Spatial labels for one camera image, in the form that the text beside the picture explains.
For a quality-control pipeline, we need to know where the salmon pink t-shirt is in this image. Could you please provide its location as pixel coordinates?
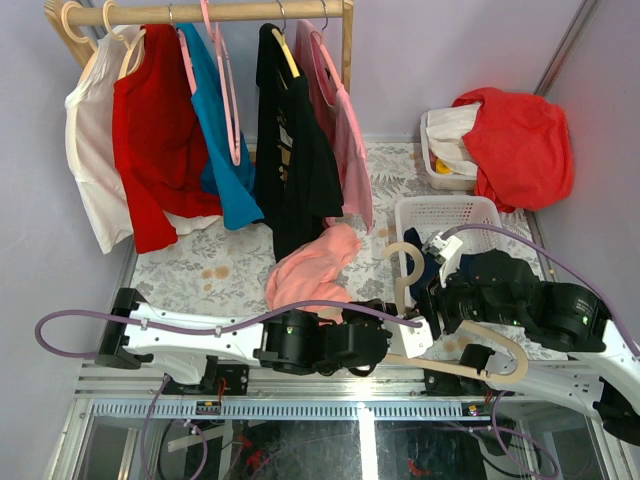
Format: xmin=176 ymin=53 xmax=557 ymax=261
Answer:
xmin=265 ymin=224 xmax=361 ymax=310

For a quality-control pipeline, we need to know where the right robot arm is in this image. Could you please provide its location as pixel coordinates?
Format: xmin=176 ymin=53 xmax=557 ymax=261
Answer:
xmin=409 ymin=249 xmax=639 ymax=445

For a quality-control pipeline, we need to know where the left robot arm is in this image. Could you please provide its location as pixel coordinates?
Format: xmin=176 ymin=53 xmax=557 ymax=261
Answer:
xmin=95 ymin=288 xmax=393 ymax=395

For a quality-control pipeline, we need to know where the pink hanging t-shirt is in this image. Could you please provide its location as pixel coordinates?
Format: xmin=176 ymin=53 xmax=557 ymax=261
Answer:
xmin=293 ymin=19 xmax=374 ymax=232

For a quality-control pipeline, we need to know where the black hanging t-shirt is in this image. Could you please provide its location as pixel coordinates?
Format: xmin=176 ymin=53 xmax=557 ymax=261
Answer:
xmin=255 ymin=23 xmax=344 ymax=260

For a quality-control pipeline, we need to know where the orange-red t-shirt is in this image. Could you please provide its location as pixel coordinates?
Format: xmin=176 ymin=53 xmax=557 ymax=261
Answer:
xmin=452 ymin=87 xmax=575 ymax=213

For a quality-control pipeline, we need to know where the blue hanging t-shirt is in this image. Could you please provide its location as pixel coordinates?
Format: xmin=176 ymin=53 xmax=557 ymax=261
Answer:
xmin=177 ymin=23 xmax=263 ymax=230

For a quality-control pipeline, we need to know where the red hanging t-shirt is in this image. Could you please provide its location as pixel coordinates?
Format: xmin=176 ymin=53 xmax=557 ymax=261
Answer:
xmin=112 ymin=24 xmax=222 ymax=253

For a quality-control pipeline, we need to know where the yellow hanger with black shirt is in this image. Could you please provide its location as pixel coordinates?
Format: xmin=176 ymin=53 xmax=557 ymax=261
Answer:
xmin=271 ymin=0 xmax=300 ymax=78

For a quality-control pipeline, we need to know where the pink hanger with blue shirt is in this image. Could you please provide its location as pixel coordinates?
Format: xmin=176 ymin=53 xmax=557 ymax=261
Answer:
xmin=168 ymin=4 xmax=197 ymax=94

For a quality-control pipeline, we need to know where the white hanging t-shirt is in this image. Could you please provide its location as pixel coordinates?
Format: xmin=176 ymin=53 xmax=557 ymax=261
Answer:
xmin=65 ymin=35 xmax=133 ymax=254

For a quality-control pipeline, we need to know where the beige hanger with red shirt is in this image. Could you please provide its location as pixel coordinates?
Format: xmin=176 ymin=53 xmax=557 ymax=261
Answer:
xmin=102 ymin=0 xmax=146 ymax=80

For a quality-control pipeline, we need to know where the navy blue folded garment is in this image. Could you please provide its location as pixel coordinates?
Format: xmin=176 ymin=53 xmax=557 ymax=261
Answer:
xmin=403 ymin=228 xmax=484 ymax=303

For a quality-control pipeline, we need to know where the white perforated plastic basket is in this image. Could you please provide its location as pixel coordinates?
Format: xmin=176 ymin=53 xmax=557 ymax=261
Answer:
xmin=395 ymin=195 xmax=507 ymax=283

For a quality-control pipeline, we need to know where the small white laundry basket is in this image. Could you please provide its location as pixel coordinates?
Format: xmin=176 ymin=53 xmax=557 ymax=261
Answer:
xmin=420 ymin=111 xmax=476 ymax=192

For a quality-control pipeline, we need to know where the yellow object in basket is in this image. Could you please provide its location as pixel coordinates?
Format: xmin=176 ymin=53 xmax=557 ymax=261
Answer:
xmin=435 ymin=158 xmax=453 ymax=175

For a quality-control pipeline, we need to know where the white garment in basket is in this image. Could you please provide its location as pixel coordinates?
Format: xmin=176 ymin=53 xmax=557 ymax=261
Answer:
xmin=427 ymin=102 xmax=481 ymax=177

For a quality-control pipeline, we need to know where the wooden clothes rack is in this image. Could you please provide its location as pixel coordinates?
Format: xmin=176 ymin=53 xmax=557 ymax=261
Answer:
xmin=44 ymin=1 xmax=354 ymax=89

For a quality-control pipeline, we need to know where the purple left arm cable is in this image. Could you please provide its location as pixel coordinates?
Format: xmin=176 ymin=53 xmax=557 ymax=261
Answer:
xmin=34 ymin=299 xmax=424 ymax=360

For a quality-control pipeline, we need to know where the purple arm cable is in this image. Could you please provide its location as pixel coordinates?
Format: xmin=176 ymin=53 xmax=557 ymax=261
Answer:
xmin=34 ymin=299 xmax=424 ymax=360
xmin=434 ymin=222 xmax=640 ymax=359

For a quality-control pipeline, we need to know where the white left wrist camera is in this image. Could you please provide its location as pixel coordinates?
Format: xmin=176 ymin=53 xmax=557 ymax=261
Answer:
xmin=384 ymin=316 xmax=434 ymax=358

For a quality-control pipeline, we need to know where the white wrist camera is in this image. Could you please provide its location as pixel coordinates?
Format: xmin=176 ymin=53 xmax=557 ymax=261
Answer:
xmin=421 ymin=232 xmax=463 ymax=287
xmin=384 ymin=316 xmax=434 ymax=358

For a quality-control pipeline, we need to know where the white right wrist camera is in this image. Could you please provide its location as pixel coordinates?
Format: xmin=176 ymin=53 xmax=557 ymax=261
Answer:
xmin=421 ymin=232 xmax=463 ymax=287

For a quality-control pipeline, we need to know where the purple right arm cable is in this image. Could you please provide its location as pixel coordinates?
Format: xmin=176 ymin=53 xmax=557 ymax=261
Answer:
xmin=434 ymin=222 xmax=640 ymax=359

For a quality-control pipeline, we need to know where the grey slotted cable duct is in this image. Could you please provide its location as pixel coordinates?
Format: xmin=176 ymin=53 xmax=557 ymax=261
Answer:
xmin=93 ymin=398 xmax=491 ymax=421

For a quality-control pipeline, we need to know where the aluminium frame rail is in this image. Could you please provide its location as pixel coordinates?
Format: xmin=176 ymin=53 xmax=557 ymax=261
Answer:
xmin=74 ymin=359 xmax=611 ymax=401

